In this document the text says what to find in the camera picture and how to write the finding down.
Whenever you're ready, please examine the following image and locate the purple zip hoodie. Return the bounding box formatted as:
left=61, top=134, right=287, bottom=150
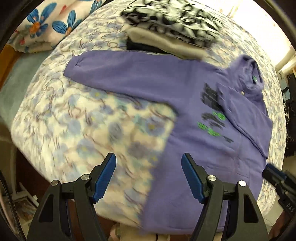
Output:
left=64, top=51, right=273, bottom=234

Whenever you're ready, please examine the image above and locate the black white patterned clothes pile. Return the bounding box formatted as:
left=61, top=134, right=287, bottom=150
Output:
left=284, top=73, right=295, bottom=157

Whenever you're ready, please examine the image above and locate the right hand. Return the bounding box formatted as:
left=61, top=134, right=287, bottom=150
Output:
left=268, top=211, right=290, bottom=240

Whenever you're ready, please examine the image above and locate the cat print fleece blanket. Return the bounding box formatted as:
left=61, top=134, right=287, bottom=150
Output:
left=10, top=0, right=287, bottom=232

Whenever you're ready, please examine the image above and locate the cream folded garment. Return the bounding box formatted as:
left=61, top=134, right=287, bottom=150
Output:
left=126, top=27, right=206, bottom=60

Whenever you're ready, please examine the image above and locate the black folded garment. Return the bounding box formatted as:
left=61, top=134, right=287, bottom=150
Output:
left=126, top=38, right=165, bottom=54

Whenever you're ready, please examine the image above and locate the black white graffiti garment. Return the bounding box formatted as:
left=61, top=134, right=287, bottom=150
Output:
left=120, top=1, right=223, bottom=48

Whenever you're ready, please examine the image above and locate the blue flower quilt roll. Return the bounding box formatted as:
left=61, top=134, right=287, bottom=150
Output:
left=7, top=0, right=106, bottom=53

